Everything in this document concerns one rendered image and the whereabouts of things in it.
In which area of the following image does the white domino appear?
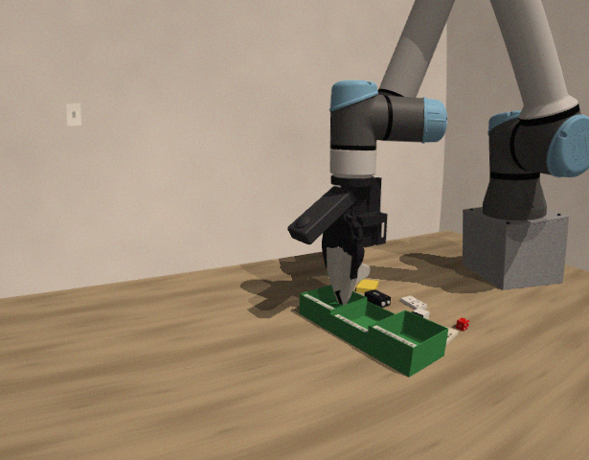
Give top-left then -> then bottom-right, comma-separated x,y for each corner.
446,328 -> 459,345
400,296 -> 427,310

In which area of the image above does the black 9v battery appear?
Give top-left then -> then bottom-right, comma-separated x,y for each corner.
364,289 -> 391,308

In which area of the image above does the green rack of labelled bins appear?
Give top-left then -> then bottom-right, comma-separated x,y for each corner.
299,285 -> 448,378

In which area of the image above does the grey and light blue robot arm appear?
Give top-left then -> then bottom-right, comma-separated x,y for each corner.
287,0 -> 589,244

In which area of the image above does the red die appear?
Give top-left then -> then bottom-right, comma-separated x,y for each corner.
456,318 -> 469,331

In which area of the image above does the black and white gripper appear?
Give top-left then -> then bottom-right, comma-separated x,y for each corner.
322,175 -> 388,306

